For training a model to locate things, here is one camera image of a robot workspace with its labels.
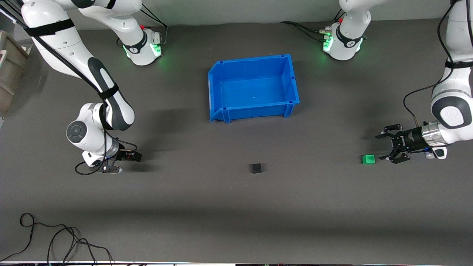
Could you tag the small black cube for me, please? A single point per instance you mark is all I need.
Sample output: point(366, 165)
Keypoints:
point(256, 168)

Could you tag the dark grey table mat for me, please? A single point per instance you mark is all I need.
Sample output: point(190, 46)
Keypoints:
point(184, 207)

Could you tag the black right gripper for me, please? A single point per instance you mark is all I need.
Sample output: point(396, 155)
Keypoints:
point(125, 155)

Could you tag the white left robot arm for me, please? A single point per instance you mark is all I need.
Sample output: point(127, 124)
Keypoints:
point(452, 111)

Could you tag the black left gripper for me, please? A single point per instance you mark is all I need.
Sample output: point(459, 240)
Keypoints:
point(410, 141)

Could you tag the beige plastic bin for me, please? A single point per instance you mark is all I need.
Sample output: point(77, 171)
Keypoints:
point(11, 66)

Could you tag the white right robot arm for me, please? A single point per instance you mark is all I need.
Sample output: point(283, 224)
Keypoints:
point(55, 40)

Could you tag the small green cube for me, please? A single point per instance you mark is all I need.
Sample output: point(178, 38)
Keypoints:
point(368, 159)

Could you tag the blue plastic storage bin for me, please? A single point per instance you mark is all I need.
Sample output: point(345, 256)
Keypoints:
point(255, 92)

